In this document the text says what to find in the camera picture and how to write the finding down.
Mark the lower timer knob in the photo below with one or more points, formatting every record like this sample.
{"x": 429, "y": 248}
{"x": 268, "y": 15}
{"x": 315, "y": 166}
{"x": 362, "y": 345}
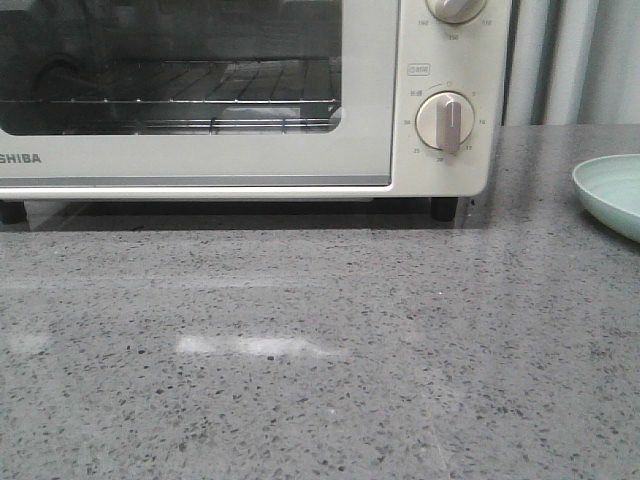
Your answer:
{"x": 444, "y": 121}

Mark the light green plate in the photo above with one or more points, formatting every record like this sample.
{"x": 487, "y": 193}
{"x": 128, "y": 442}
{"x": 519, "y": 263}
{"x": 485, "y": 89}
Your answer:
{"x": 608, "y": 188}

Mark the cream Toshiba toaster oven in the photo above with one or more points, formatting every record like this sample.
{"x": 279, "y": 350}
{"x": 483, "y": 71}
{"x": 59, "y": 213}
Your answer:
{"x": 432, "y": 57}

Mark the glass oven door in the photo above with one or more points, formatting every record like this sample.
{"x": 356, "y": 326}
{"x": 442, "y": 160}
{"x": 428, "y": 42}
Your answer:
{"x": 95, "y": 35}

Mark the upper temperature knob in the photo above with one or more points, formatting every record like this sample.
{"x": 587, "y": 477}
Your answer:
{"x": 455, "y": 11}

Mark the pale grey curtain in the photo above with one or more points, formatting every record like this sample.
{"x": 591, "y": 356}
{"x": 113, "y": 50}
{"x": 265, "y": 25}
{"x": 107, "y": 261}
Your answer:
{"x": 572, "y": 62}

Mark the metal wire oven rack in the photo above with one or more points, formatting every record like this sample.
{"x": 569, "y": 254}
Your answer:
{"x": 174, "y": 98}

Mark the black left oven foot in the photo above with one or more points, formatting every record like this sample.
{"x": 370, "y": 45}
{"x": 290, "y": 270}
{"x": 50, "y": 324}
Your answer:
{"x": 12, "y": 212}

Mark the black oven foot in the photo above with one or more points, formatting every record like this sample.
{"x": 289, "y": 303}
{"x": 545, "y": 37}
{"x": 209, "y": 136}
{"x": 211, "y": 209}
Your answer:
{"x": 443, "y": 209}
{"x": 12, "y": 212}

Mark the black right oven foot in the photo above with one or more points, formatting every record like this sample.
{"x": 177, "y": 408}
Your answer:
{"x": 443, "y": 209}

